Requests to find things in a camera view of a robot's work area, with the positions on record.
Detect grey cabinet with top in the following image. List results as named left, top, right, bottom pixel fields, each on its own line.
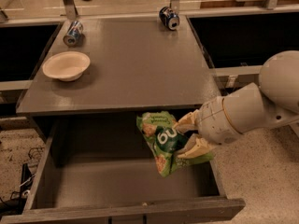
left=17, top=16, right=220, bottom=117

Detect metal post left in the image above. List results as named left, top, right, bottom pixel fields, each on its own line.
left=63, top=0, right=78, bottom=20

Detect blue soda can left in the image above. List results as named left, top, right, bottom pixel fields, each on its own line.
left=64, top=21, right=83, bottom=47

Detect blue soda can right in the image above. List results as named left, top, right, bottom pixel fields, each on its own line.
left=159, top=7, right=180, bottom=31

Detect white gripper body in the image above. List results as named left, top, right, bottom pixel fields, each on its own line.
left=196, top=96, right=242, bottom=145

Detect green rice chip bag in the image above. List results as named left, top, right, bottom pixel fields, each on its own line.
left=136, top=111, right=213, bottom=177

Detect black cables on floor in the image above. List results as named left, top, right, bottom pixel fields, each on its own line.
left=0, top=147, right=45, bottom=215

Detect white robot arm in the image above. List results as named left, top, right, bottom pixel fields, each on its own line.
left=175, top=50, right=299, bottom=159

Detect open grey top drawer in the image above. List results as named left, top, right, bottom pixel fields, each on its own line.
left=1, top=113, right=245, bottom=224

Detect white paper bowl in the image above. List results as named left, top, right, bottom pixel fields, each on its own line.
left=42, top=51, right=91, bottom=81

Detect blue soda can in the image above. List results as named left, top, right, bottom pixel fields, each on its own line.
left=64, top=21, right=83, bottom=47
left=159, top=7, right=180, bottom=31

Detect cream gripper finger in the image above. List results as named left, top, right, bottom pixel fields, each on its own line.
left=176, top=133, right=216, bottom=159
left=173, top=109, right=199, bottom=133

